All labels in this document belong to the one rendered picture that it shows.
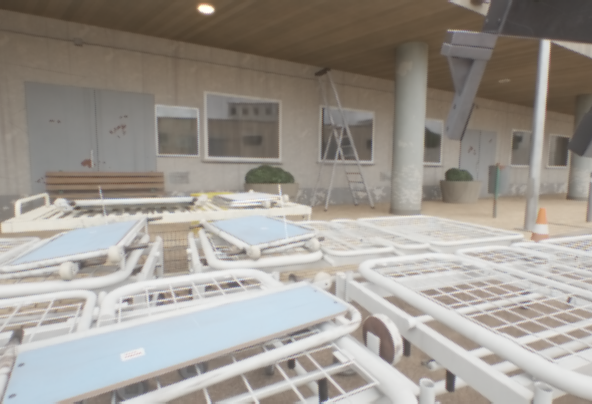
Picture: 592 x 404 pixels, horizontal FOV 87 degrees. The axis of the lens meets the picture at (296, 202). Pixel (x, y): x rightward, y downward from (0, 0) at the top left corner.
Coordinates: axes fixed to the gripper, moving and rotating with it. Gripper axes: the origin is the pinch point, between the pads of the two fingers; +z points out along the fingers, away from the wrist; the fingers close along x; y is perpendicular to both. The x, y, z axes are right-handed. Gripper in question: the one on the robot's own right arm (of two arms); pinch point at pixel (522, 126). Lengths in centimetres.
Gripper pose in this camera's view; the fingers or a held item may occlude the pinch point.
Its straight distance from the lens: 41.7
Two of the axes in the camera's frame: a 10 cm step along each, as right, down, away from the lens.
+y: -1.6, 4.8, -8.6
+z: -0.8, 8.6, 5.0
